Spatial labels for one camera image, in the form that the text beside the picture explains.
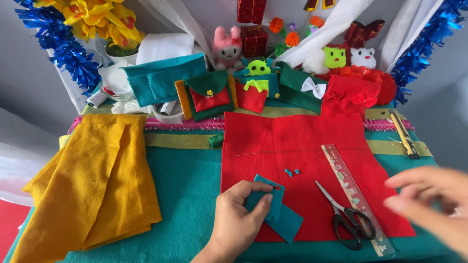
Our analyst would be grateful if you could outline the white plastic bag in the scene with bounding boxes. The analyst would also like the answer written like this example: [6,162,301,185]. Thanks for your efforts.
[111,98,154,116]

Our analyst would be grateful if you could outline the red foil butterfly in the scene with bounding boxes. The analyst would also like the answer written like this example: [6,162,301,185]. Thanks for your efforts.
[343,19,386,49]

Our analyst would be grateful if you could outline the white thread spool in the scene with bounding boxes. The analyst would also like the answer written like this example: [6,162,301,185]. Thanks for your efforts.
[86,89,109,109]

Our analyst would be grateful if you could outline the red teal lime felt pouch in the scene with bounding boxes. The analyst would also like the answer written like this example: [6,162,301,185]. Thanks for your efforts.
[233,72,281,114]

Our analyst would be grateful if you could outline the gold foil ornament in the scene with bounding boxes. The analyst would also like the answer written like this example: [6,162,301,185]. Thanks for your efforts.
[304,0,337,12]

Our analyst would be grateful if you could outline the pink fringe trim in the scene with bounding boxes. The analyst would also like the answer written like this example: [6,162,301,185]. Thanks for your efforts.
[67,115,416,134]

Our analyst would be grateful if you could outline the black handled scissors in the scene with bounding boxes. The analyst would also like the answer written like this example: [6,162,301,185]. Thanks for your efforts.
[315,180,377,251]

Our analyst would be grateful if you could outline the white pompom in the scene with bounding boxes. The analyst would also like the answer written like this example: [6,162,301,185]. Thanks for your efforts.
[302,49,330,75]

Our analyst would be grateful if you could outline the yellow black utility knife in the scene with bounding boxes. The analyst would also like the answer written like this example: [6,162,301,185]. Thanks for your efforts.
[389,109,421,160]

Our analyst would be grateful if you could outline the white tape roll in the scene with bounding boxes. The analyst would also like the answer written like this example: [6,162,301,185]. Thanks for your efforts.
[152,100,185,125]

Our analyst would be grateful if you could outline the red felt sheet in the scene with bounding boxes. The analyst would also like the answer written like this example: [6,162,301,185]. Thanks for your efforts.
[220,111,417,243]

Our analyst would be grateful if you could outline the yellow felt cloth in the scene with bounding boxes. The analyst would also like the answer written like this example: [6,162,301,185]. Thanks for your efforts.
[10,113,163,263]

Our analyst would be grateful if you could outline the white flower pot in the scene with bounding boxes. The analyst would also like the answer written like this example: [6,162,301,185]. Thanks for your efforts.
[104,43,140,67]

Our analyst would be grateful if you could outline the green pouch with white bow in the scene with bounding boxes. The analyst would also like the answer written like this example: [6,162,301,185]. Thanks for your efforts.
[275,61,328,114]

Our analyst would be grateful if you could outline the red felt flower cluster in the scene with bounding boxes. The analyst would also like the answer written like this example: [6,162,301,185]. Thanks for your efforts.
[315,65,398,107]

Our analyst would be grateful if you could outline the lime green face plush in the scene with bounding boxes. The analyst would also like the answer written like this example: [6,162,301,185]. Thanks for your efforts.
[322,46,347,69]

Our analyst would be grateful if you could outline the pink plush bunny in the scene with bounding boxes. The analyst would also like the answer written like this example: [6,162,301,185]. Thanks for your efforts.
[211,25,245,72]

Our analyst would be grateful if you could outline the white plush bear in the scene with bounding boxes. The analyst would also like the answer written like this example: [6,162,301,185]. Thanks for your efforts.
[350,47,377,70]

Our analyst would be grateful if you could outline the green red yellow felt pouch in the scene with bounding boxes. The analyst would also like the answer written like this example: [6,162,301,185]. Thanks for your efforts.
[174,70,239,122]

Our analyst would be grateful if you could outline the yellow artificial flowers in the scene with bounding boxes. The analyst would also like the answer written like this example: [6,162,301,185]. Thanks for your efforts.
[32,0,146,50]

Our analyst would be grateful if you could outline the lime green felt head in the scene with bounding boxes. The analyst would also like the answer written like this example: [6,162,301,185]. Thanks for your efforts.
[243,59,273,77]

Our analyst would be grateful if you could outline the teal felt table cover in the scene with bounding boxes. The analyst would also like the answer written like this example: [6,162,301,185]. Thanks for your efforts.
[3,104,462,263]

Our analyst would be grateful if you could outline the olive green ribbon band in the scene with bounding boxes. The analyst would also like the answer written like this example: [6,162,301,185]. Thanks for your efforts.
[58,133,434,158]

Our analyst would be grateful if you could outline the clear printed plastic ruler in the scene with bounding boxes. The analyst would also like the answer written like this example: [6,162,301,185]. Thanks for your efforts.
[321,143,396,258]

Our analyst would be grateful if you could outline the white felt sheet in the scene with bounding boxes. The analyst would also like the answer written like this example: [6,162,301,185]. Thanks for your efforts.
[136,32,196,66]

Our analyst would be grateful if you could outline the red foil gift box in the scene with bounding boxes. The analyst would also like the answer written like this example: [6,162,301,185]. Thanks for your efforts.
[240,25,270,59]
[236,0,268,25]

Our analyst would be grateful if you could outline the green thread spool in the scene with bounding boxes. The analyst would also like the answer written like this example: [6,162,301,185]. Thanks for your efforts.
[208,133,225,150]

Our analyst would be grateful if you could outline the red pouch with red bows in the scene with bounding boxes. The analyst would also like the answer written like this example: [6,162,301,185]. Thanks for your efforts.
[321,75,383,118]

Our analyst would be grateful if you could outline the person's left hand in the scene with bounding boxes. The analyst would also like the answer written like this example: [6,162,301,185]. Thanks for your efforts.
[210,180,275,256]

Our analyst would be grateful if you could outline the small teal felt piece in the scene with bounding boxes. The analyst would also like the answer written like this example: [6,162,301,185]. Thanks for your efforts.
[244,173,304,244]

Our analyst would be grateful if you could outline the white drape curtain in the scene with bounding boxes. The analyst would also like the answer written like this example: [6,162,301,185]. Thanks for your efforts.
[273,0,445,74]
[137,0,217,70]

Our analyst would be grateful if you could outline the person's right hand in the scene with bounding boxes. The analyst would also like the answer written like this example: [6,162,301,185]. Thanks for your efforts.
[383,166,468,257]

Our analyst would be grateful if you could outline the blue tinsel garland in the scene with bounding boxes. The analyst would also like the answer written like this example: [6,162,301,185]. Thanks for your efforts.
[390,0,468,107]
[13,0,103,97]

